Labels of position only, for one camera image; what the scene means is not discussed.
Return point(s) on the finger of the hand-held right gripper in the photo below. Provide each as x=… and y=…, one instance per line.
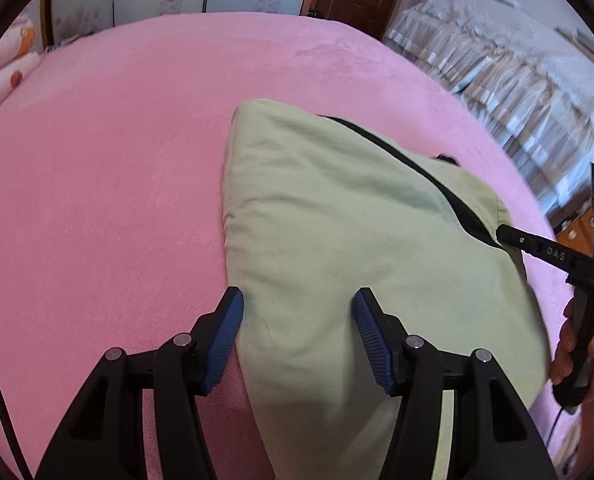
x=537, y=249

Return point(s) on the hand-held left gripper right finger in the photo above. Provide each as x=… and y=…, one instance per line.
x=374, y=340

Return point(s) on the person's right hand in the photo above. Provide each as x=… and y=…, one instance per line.
x=561, y=360

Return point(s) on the wooden drawer cabinet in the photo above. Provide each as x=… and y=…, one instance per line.
x=577, y=232

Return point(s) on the white lace furniture cover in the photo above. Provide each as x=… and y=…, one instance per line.
x=502, y=75

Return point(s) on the pink plush bed blanket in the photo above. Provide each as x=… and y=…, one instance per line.
x=102, y=185

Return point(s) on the green and black hooded jacket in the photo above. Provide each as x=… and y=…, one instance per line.
x=327, y=235

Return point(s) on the pink bear-print folded quilt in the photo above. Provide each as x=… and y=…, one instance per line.
x=7, y=70

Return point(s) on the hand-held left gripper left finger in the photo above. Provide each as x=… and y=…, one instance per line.
x=222, y=340

